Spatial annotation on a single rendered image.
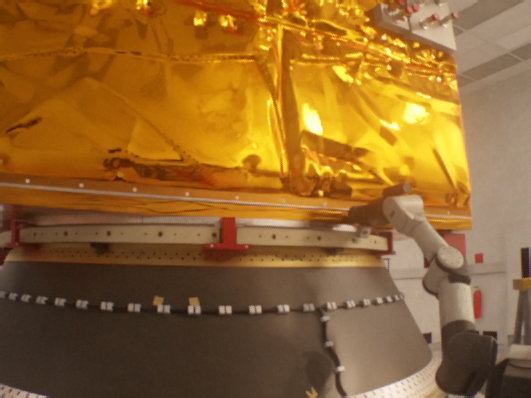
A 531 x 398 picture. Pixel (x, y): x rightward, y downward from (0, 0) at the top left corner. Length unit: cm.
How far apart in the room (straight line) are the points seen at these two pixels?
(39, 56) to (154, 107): 37
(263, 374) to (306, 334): 18
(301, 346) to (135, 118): 77
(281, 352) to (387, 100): 102
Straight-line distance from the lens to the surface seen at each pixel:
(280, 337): 129
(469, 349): 111
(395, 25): 202
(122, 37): 144
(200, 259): 134
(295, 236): 140
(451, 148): 201
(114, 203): 133
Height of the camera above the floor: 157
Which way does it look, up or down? 11 degrees up
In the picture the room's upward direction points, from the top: straight up
